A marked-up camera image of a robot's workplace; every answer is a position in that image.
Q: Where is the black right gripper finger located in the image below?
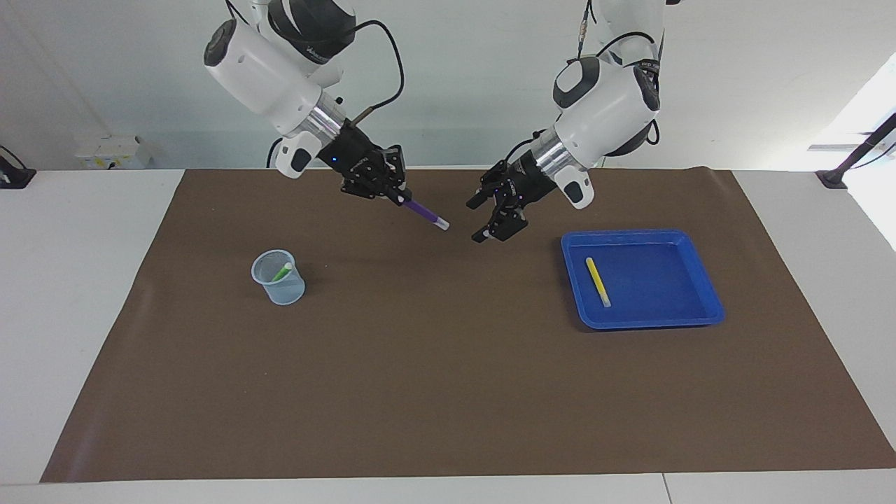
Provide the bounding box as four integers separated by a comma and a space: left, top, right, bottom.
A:
384, 146, 412, 204
342, 178, 394, 202

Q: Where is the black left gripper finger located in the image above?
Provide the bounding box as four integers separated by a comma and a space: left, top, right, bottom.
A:
466, 161, 508, 211
471, 203, 529, 244

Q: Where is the purple marker pen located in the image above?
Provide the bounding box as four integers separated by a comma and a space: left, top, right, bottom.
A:
398, 196, 450, 231

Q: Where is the yellow marker pen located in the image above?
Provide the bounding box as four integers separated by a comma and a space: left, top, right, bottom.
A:
585, 257, 612, 308

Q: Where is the translucent plastic cup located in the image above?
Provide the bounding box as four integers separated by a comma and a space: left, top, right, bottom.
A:
251, 249, 306, 306

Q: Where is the brown table mat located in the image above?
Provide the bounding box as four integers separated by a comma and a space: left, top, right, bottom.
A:
40, 167, 896, 484

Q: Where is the blue plastic tray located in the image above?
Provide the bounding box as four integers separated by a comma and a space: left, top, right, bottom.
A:
561, 229, 725, 330

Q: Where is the black clamp with pole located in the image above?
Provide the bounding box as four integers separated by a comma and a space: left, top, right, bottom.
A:
815, 112, 896, 190

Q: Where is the black table clamp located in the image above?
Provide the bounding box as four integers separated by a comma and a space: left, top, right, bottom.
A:
0, 145, 37, 190

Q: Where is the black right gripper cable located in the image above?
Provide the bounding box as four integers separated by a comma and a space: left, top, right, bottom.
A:
225, 0, 405, 127

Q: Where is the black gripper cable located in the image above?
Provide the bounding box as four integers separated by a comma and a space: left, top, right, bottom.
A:
225, 0, 405, 127
577, 0, 662, 148

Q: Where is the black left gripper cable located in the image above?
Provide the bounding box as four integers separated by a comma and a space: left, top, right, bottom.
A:
577, 0, 662, 148

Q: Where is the white wall socket box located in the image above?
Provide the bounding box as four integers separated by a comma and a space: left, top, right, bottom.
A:
75, 135, 151, 170

